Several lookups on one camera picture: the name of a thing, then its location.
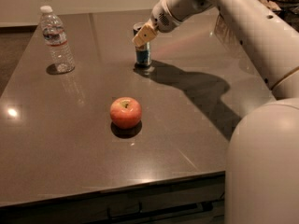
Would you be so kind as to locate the clear plastic water bottle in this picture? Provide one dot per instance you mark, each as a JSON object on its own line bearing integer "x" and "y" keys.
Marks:
{"x": 55, "y": 38}

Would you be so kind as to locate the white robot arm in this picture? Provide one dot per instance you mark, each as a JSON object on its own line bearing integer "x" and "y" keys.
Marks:
{"x": 262, "y": 161}

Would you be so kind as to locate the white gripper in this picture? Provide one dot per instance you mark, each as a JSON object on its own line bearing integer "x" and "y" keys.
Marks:
{"x": 163, "y": 20}

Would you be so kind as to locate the blue silver redbull can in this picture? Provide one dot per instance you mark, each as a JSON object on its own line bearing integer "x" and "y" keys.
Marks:
{"x": 143, "y": 58}

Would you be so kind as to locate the red yellow apple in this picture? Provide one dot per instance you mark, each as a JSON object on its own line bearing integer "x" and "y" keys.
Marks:
{"x": 125, "y": 112}

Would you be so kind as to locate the left drawer with handle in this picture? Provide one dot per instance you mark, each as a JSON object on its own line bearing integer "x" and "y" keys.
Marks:
{"x": 191, "y": 201}

